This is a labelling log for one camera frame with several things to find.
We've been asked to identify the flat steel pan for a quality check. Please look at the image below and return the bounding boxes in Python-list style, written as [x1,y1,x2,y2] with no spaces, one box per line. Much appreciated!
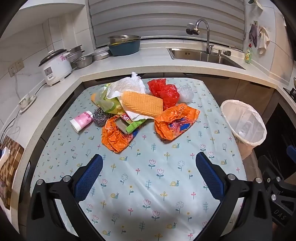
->
[91,47,112,61]

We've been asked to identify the wall outlet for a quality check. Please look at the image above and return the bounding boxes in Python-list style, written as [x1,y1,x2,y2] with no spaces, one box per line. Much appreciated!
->
[8,58,25,77]

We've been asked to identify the chrome kitchen faucet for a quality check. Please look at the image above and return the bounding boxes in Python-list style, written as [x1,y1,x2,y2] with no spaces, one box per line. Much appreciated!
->
[186,19,215,55]

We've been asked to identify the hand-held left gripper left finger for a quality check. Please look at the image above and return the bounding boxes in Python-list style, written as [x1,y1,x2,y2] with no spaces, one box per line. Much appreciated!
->
[27,154,104,241]

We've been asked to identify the grey hanging cloth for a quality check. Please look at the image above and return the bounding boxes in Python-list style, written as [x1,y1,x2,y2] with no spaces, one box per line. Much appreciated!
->
[248,24,258,48]

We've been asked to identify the beige hanging cloth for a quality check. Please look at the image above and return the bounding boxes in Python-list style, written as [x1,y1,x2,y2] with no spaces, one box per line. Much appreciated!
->
[257,26,270,55]

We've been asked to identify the white power strip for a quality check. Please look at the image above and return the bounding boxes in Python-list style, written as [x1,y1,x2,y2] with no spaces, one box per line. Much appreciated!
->
[18,95,37,108]

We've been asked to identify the pink white bag roll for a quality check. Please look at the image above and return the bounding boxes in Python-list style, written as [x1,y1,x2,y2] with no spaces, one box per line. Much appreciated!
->
[70,111,93,133]

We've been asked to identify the wooden base cabinet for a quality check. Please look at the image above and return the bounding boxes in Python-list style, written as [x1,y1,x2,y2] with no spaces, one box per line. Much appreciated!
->
[228,77,281,116]

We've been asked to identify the white rice cooker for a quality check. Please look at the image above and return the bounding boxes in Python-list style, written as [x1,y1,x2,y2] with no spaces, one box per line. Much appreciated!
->
[38,49,73,87]

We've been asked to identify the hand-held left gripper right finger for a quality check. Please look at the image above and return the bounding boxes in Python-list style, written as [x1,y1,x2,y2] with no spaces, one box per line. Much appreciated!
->
[195,152,274,241]

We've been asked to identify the floral light blue tablecloth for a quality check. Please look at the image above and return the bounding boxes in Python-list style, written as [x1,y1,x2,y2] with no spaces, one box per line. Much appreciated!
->
[30,77,248,241]

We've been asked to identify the orange waffle dish cloth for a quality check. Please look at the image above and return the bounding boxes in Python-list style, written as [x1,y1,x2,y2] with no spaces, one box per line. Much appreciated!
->
[121,91,164,117]

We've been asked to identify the black built-in oven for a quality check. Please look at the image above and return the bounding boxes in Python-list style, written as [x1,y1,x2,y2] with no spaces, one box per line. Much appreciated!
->
[254,102,296,163]

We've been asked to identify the orange plastic bag blue print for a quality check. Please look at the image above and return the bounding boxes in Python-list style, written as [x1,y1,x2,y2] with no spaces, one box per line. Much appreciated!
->
[154,103,200,141]

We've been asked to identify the white cable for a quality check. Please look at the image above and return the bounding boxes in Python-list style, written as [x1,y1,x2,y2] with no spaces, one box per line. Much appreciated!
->
[0,107,26,139]

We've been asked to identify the clear plastic bag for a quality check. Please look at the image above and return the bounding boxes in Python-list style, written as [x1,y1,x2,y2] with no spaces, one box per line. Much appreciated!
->
[178,85,195,104]

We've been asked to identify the green yellow snack packet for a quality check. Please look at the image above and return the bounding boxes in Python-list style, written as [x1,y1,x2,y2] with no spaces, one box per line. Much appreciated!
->
[95,83,124,115]

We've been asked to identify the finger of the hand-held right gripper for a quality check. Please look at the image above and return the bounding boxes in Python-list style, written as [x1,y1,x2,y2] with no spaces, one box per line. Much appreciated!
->
[258,146,296,202]

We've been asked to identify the green drink carton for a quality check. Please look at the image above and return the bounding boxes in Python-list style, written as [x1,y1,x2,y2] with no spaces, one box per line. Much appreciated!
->
[115,112,147,135]

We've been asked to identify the white lined waste bin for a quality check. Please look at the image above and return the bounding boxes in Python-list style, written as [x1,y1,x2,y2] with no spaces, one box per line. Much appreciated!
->
[220,100,267,161]

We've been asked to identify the red plastic bag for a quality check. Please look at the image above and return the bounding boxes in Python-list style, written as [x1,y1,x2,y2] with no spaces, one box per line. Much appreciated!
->
[147,78,180,110]

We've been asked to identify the steel basin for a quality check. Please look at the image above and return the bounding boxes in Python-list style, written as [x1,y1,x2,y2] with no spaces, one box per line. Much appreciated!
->
[107,35,141,45]

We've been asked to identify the white paper towel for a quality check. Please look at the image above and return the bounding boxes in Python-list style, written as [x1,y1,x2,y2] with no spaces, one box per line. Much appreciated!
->
[107,72,153,121]

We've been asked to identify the striped window blind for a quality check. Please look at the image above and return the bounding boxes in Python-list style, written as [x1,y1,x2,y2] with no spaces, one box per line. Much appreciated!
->
[88,0,247,47]

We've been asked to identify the green dish soap bottle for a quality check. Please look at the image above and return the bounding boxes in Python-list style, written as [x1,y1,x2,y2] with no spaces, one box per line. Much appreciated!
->
[244,43,253,64]

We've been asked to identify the stacked steel pots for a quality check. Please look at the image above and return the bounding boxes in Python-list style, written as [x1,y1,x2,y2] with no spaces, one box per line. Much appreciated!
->
[67,45,85,63]

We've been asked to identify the blue plastic basin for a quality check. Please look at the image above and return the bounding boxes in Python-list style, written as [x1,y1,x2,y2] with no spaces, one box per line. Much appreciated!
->
[108,39,141,56]

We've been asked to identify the stainless steel sink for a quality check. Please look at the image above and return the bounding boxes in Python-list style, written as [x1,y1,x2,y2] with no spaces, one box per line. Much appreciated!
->
[167,47,246,70]

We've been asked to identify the steel wool scrubber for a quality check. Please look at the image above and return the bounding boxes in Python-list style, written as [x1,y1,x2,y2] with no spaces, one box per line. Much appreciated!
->
[93,107,109,127]

